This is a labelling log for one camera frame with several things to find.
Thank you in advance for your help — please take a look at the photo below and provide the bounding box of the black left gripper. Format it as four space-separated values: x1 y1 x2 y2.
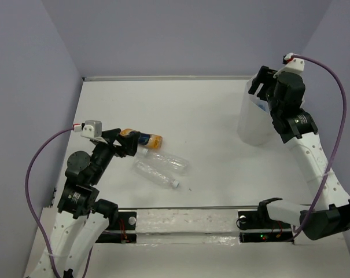
90 127 141 184

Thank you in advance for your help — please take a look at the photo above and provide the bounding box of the orange juice bottle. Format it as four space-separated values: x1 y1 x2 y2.
120 129 163 149

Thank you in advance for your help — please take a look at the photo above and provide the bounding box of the clear bottle white cap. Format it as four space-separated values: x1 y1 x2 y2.
136 148 190 175
133 160 180 189

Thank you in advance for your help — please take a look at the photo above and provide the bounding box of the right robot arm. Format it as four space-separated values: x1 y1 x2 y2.
248 66 350 240

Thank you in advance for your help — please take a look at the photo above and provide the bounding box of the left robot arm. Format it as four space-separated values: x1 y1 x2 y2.
24 121 141 277

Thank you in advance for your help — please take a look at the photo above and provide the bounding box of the white translucent bin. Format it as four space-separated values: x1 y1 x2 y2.
237 75 276 146

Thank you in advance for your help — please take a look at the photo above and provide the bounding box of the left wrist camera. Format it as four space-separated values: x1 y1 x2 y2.
81 120 102 139

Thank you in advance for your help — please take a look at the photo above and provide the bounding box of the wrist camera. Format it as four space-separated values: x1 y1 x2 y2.
81 120 102 139
273 53 305 79

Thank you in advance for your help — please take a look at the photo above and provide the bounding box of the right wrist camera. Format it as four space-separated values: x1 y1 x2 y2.
273 53 305 79

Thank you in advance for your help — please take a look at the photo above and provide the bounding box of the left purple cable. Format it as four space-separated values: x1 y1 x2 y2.
24 123 83 278

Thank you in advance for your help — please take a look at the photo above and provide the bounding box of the purple cable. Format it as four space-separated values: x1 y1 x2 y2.
290 54 347 240
24 123 83 278

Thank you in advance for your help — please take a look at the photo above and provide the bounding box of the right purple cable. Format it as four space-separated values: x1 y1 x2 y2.
290 54 347 240

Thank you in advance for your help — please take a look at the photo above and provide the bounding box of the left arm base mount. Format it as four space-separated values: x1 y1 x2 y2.
96 210 137 244

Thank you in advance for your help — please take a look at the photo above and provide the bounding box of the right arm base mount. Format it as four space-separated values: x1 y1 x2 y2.
235 197 294 244

